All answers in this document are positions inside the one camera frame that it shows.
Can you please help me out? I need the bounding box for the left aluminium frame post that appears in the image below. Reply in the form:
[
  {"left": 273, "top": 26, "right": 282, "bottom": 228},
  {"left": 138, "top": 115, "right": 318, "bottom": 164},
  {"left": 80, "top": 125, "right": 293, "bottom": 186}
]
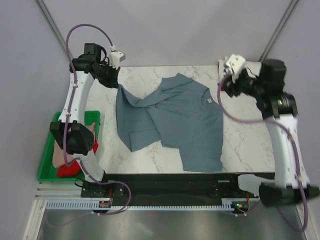
[{"left": 34, "top": 0, "right": 68, "bottom": 57}]

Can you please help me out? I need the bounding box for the right aluminium frame post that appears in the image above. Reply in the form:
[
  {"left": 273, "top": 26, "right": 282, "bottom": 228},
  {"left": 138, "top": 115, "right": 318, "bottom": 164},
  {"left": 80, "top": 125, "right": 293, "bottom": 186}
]
[{"left": 258, "top": 0, "right": 301, "bottom": 62}]

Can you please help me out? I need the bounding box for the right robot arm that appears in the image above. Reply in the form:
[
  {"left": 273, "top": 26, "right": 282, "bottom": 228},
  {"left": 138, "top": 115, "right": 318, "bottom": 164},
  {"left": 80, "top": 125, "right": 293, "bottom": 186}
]
[{"left": 218, "top": 55, "right": 320, "bottom": 207}]

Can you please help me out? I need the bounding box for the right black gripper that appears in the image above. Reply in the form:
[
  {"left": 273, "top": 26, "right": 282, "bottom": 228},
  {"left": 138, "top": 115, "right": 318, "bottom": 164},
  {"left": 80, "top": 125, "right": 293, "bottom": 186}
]
[{"left": 217, "top": 67, "right": 265, "bottom": 98}]

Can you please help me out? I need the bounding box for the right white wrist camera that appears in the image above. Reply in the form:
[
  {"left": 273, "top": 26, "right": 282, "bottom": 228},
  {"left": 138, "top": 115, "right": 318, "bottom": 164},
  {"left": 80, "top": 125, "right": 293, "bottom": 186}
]
[{"left": 223, "top": 54, "right": 246, "bottom": 81}]

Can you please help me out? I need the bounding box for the red folded t-shirt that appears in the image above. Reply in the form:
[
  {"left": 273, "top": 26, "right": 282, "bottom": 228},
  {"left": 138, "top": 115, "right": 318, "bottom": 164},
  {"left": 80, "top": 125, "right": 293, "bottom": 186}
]
[{"left": 56, "top": 141, "right": 99, "bottom": 178}]

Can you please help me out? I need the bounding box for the aluminium frame post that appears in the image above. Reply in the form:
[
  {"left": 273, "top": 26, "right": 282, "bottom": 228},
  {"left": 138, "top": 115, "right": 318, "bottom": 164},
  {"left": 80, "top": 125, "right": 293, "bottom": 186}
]
[
  {"left": 34, "top": 0, "right": 68, "bottom": 57},
  {"left": 258, "top": 0, "right": 301, "bottom": 62}
]

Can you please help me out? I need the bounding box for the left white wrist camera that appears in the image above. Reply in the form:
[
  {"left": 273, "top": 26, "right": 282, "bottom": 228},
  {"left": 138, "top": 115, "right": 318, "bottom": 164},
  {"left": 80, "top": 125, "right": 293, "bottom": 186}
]
[{"left": 108, "top": 50, "right": 126, "bottom": 70}]

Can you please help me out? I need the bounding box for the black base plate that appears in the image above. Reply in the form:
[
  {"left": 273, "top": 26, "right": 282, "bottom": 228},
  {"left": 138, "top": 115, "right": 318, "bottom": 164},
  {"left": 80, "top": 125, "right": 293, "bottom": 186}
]
[{"left": 81, "top": 173, "right": 256, "bottom": 205}]

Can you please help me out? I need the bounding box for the blue-grey t-shirt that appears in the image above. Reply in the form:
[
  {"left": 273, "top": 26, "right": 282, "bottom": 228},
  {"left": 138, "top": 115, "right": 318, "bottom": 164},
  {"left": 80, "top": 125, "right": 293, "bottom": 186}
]
[{"left": 115, "top": 73, "right": 224, "bottom": 173}]

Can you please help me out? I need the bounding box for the white slotted cable duct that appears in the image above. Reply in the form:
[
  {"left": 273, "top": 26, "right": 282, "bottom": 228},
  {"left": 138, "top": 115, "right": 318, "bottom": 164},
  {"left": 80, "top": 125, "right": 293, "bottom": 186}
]
[{"left": 45, "top": 198, "right": 248, "bottom": 212}]

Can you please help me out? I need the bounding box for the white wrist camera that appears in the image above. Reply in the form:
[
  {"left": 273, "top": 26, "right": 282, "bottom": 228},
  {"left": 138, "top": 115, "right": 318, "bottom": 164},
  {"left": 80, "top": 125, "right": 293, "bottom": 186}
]
[
  {"left": 108, "top": 50, "right": 126, "bottom": 70},
  {"left": 223, "top": 54, "right": 246, "bottom": 81}
]

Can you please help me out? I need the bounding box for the pink folded t-shirt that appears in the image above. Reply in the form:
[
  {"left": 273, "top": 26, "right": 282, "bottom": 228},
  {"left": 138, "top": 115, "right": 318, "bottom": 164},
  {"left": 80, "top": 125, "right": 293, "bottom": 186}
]
[{"left": 51, "top": 121, "right": 97, "bottom": 169}]

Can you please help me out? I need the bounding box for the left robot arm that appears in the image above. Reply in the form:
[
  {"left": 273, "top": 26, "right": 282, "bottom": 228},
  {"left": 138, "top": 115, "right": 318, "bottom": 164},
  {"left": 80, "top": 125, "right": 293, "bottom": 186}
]
[{"left": 49, "top": 43, "right": 126, "bottom": 197}]

